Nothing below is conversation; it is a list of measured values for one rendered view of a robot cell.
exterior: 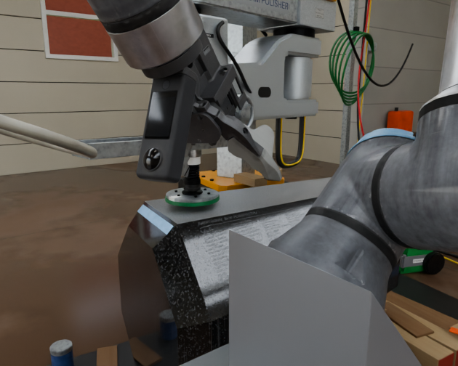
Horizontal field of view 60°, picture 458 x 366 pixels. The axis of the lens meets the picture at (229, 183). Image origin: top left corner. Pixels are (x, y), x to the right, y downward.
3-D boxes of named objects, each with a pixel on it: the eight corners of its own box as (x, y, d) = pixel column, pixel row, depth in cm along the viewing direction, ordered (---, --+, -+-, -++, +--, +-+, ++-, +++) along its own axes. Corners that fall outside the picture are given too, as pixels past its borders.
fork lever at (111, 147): (217, 141, 181) (217, 131, 180) (248, 146, 168) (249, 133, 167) (67, 154, 132) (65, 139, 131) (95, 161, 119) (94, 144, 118)
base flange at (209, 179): (187, 178, 279) (187, 171, 278) (247, 171, 302) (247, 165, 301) (221, 193, 237) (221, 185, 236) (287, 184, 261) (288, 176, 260)
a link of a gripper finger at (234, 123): (270, 142, 47) (209, 97, 45) (267, 152, 46) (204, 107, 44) (249, 157, 51) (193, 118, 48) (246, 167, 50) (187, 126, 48)
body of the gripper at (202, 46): (251, 102, 52) (214, 16, 43) (227, 150, 47) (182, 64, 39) (202, 105, 55) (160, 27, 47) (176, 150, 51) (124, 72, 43)
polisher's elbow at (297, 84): (264, 99, 204) (265, 59, 200) (296, 98, 212) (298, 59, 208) (284, 99, 187) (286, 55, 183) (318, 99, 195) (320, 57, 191)
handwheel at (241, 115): (238, 130, 165) (238, 93, 162) (256, 132, 158) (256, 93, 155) (211, 133, 155) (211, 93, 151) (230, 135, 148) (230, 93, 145)
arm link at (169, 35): (160, 25, 35) (85, 41, 40) (185, 71, 38) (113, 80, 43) (201, -26, 40) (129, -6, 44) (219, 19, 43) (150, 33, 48)
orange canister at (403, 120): (380, 136, 464) (382, 107, 457) (403, 133, 493) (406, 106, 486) (398, 137, 447) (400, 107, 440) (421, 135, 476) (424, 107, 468)
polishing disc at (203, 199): (195, 190, 177) (195, 182, 177) (230, 199, 162) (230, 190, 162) (153, 199, 162) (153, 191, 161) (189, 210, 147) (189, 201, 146)
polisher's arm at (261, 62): (286, 133, 218) (288, 38, 207) (323, 136, 202) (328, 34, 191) (179, 146, 166) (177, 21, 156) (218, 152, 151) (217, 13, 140)
